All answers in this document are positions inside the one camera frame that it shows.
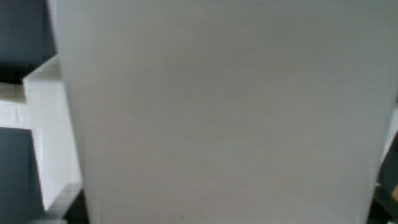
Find small white cabinet top block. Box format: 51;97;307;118
48;0;398;224

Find white cabinet body box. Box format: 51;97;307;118
0;54;85;213

